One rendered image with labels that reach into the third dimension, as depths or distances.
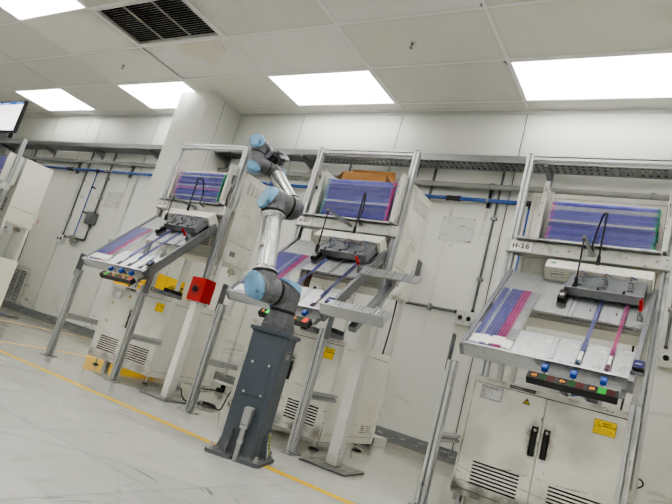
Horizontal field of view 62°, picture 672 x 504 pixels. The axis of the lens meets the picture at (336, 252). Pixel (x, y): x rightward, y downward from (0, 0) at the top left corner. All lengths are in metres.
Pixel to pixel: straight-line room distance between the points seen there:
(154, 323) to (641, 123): 3.96
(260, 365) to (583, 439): 1.43
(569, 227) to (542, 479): 1.23
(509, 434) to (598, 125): 2.97
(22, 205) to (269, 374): 5.08
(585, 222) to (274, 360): 1.71
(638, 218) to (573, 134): 2.08
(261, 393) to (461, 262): 2.79
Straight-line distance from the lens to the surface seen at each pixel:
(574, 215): 3.15
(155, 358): 4.16
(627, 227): 3.10
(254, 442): 2.48
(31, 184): 7.17
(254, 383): 2.47
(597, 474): 2.79
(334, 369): 3.23
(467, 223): 4.96
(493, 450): 2.87
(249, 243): 4.61
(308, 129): 6.23
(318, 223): 3.75
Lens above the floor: 0.48
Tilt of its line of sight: 11 degrees up
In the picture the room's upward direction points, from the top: 16 degrees clockwise
